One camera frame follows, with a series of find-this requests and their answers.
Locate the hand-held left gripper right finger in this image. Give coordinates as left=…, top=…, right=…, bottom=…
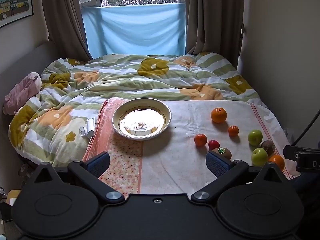
left=191, top=151, right=284, bottom=204

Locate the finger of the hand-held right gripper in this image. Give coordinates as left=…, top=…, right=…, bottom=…
left=283, top=145, right=300, bottom=160

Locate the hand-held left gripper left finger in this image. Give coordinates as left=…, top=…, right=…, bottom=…
left=34, top=152, right=125, bottom=205

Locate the kiwi with green sticker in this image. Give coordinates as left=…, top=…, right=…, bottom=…
left=212, top=147, right=232, bottom=160

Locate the brown kiwi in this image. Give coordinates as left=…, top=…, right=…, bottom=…
left=261, top=140, right=276, bottom=156

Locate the green apple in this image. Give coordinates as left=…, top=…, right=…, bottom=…
left=251, top=148, right=268, bottom=167
left=248, top=129, right=263, bottom=146

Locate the large orange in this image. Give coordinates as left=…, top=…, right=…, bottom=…
left=211, top=107, right=227, bottom=124

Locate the cream bowl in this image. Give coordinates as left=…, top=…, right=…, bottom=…
left=112, top=98, right=172, bottom=141

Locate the white tube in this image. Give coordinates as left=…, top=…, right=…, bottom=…
left=86, top=118, right=96, bottom=138

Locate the white and orange towel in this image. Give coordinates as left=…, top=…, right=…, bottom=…
left=82, top=97, right=300, bottom=195

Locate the floral striped blanket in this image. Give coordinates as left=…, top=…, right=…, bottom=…
left=8, top=52, right=269, bottom=167

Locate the cardboard box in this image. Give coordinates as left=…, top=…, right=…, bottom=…
left=6, top=189, right=22, bottom=205

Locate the pink plush toy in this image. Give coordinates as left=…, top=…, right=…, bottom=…
left=2, top=72, right=42, bottom=115

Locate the grey padded headboard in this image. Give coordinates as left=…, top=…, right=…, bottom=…
left=0, top=40, right=60, bottom=120

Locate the light blue cloth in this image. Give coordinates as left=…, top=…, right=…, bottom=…
left=82, top=2, right=187, bottom=58

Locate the brown curtain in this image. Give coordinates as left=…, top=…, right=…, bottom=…
left=40, top=0, right=92, bottom=60
left=184, top=0, right=245, bottom=63

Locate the black cable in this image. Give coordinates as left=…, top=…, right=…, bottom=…
left=292, top=107, right=320, bottom=145

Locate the framed wall poster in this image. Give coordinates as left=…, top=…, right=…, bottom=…
left=0, top=0, right=34, bottom=28

